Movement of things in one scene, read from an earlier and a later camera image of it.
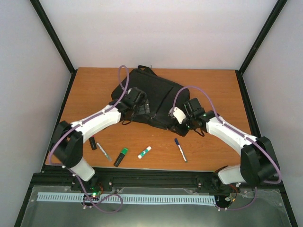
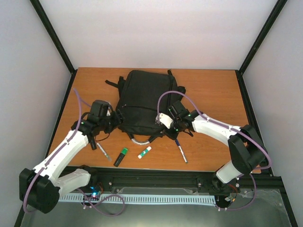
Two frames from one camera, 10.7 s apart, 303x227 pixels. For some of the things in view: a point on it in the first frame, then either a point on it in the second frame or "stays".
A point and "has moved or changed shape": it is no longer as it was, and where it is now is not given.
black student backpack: (163, 94) has moved or changed shape
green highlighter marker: (118, 160) stays
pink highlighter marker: (93, 143) stays
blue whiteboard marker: (178, 144) stays
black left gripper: (143, 110) to (119, 119)
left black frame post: (47, 23) stays
